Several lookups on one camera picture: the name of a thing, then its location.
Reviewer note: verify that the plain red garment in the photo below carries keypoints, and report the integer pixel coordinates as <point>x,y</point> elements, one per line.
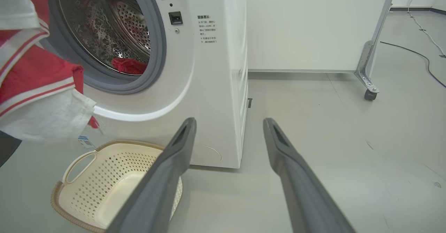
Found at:
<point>129,66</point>

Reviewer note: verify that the black glass washing machine door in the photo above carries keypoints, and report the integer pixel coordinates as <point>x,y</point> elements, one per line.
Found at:
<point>8,149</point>

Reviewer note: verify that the cream perforated laundry basket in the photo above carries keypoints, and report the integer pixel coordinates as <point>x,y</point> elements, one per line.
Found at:
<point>104,191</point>

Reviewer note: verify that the blue energy label sticker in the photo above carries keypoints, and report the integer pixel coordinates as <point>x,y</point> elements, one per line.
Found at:
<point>86,143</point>

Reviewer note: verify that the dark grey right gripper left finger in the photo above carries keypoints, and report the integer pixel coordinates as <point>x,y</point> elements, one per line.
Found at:
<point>156,191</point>

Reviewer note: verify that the white wheeled partition panel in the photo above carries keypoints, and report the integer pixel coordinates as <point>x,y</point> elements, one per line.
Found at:
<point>313,27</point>

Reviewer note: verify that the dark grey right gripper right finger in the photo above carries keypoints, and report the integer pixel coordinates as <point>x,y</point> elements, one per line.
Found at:
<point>303,198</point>

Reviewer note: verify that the red white striped garment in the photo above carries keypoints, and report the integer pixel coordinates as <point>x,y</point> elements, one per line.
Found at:
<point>35,72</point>

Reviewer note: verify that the white washing machine body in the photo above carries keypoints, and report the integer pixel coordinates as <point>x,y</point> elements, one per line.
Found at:
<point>209,86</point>

